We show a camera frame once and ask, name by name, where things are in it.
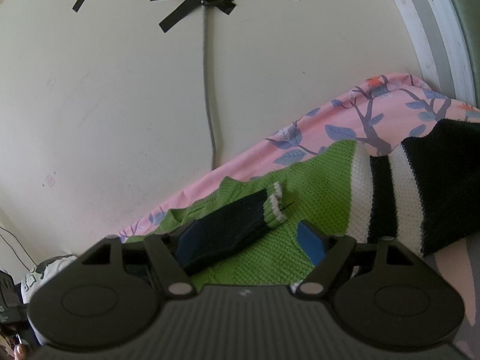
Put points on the white patterned pillow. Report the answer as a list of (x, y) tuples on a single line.
[(42, 273)]

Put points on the white window frame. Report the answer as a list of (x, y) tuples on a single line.
[(445, 37)]

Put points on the pink floral bed sheet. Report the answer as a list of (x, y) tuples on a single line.
[(379, 114)]

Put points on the green black white knit sweater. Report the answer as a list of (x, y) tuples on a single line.
[(420, 194)]

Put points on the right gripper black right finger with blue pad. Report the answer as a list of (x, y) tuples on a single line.
[(331, 256)]

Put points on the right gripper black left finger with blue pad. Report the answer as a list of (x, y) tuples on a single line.
[(161, 250)]

